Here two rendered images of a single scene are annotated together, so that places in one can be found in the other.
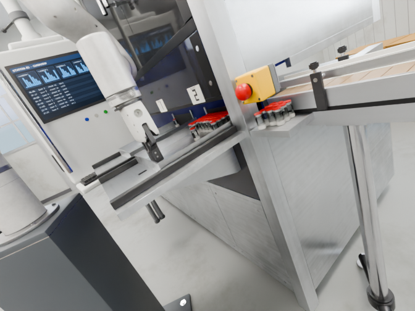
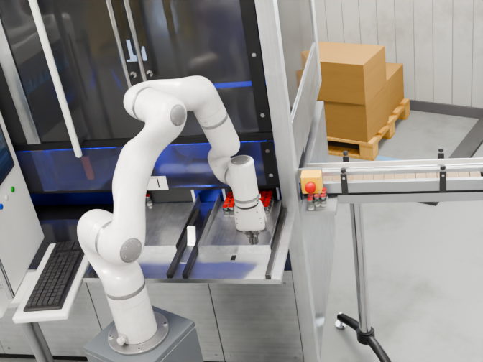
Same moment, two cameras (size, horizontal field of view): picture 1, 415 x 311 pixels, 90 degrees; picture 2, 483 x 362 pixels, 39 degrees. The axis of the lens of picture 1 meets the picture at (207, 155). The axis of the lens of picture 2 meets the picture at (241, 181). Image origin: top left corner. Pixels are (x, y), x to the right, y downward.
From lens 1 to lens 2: 210 cm
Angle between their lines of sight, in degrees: 44
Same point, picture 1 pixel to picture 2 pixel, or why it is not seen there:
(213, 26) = (291, 144)
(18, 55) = not seen: outside the picture
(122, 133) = (27, 223)
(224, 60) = (293, 164)
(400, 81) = (383, 184)
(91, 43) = (251, 167)
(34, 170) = not seen: outside the picture
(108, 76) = (254, 187)
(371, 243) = (363, 284)
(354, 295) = (343, 350)
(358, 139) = (359, 210)
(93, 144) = (8, 248)
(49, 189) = not seen: outside the picture
